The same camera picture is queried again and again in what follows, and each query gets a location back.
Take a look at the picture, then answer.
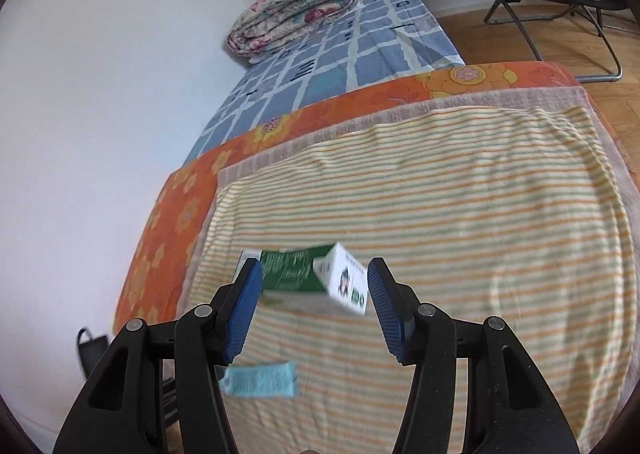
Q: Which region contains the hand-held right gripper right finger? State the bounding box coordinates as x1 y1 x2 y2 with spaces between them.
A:
366 257 581 454

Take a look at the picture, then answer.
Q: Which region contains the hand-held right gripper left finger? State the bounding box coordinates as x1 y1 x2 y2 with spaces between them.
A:
52 258 264 454

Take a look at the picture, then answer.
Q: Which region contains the green and white box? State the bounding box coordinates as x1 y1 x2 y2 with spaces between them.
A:
235 241 370 317

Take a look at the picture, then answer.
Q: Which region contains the light blue cloth piece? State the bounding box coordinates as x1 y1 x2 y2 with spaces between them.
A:
219 360 300 399

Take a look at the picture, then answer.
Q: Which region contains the yellow striped towel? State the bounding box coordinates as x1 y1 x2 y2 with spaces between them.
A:
187 104 636 454

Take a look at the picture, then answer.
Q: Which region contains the orange floral bed sheet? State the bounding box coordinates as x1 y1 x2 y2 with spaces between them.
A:
112 62 593 335

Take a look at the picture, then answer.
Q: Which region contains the black bag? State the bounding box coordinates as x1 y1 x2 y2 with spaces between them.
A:
76 327 113 380

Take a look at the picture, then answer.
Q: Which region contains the beige checked towel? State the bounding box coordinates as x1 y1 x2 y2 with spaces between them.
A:
180 84 640 325

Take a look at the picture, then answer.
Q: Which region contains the blue checked bed sheet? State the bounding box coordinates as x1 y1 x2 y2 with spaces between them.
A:
182 0 463 167

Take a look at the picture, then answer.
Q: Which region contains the folded floral quilt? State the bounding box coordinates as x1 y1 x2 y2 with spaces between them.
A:
226 0 362 58

